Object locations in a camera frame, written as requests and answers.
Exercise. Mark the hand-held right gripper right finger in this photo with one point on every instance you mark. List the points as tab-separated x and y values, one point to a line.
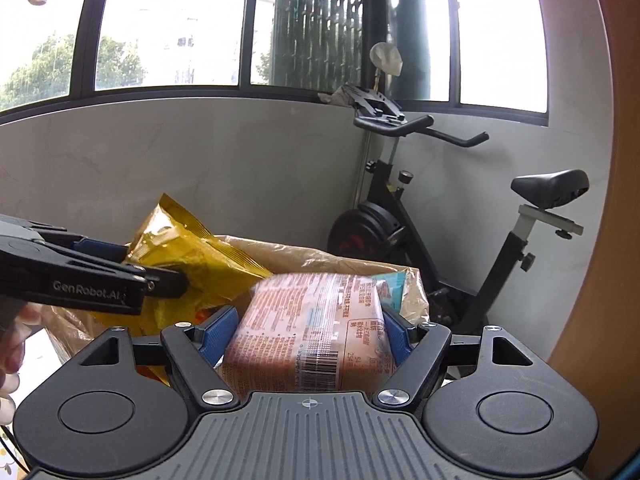
397	332

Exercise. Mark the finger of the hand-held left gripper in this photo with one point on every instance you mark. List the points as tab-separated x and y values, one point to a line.
167	282
105	250

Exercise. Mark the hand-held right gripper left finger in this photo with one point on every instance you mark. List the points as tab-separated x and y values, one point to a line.
220	330

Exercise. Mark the large yellow corn chip bag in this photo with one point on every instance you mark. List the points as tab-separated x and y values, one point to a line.
190	245

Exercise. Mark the orange snack packet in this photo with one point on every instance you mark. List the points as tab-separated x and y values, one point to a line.
310	325

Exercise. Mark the plastic-lined cardboard box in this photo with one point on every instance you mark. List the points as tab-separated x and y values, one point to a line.
310	260

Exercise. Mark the person's left hand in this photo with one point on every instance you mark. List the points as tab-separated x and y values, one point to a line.
12	355

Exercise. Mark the teal snack packet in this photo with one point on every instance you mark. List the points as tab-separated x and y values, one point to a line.
395	285

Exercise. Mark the black exercise bike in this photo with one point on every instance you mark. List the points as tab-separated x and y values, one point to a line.
380	220

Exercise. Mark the grey crumpled cloth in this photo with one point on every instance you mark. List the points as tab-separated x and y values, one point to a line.
337	96

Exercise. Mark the wooden door panel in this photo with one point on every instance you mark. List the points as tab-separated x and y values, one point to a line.
615	210

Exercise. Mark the beige plastic bag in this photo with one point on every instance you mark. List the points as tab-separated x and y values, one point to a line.
386	59

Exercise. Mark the dark metal lattice screen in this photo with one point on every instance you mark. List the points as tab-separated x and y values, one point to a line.
315	25

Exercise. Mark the black window frame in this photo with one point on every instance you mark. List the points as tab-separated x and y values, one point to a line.
245	35

